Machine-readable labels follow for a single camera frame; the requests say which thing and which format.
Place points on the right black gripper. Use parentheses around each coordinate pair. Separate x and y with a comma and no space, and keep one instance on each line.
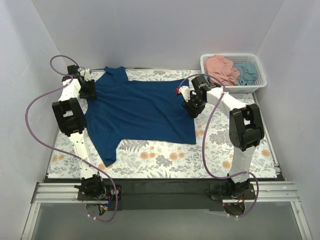
(192,110)

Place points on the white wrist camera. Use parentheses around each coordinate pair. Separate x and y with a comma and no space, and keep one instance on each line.
(86,74)
(185,92)

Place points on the pink t shirt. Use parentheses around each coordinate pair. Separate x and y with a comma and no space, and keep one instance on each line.
(222,70)

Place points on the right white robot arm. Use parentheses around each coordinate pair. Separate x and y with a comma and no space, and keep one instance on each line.
(246,130)

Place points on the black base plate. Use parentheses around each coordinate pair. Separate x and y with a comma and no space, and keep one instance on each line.
(166,194)

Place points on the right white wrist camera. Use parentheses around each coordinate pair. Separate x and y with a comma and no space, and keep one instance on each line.
(185,92)

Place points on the dark blue t shirt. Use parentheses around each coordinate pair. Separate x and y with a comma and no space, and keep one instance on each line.
(136,110)

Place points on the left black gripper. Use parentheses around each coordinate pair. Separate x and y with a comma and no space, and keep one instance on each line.
(88,90)

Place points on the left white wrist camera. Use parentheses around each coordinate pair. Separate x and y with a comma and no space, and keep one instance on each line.
(86,74)

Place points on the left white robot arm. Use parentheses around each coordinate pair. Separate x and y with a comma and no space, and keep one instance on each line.
(71,122)

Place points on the light blue t shirt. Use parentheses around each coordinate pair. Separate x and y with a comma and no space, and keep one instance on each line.
(248,74)

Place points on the aluminium rail frame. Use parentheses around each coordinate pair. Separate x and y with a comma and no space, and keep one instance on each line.
(269,191)

